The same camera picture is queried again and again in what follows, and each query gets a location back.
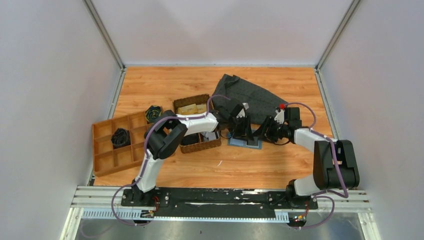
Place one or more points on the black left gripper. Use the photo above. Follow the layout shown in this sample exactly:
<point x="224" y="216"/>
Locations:
<point x="245" y="127"/>

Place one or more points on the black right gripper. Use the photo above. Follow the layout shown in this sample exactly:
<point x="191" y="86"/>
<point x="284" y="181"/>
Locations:
<point x="262" y="132"/>

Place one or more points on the teal leather card holder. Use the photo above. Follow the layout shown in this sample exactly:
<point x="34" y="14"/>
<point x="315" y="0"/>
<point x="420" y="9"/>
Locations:
<point x="256" y="143"/>

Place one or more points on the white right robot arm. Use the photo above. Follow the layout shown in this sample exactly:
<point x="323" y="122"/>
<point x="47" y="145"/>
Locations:
<point x="335" y="168"/>

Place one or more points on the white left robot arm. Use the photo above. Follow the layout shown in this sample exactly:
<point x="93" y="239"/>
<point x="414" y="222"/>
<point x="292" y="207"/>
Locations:
<point x="166" y="134"/>

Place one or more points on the dark grey dotted cloth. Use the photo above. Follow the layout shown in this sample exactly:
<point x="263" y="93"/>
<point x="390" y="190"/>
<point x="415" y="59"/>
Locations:
<point x="261" y="102"/>

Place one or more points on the woven wicker basket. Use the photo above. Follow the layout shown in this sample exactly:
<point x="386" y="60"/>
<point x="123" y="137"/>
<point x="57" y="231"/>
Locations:
<point x="198" y="100"/>

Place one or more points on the black rolled tie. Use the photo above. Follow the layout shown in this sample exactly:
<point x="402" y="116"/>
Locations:
<point x="121" y="138"/>

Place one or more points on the wooden compartment tray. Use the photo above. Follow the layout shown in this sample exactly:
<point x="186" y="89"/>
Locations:
<point x="107" y="160"/>

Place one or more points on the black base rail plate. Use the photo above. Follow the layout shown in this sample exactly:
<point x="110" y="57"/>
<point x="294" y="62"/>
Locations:
<point x="216" y="202"/>

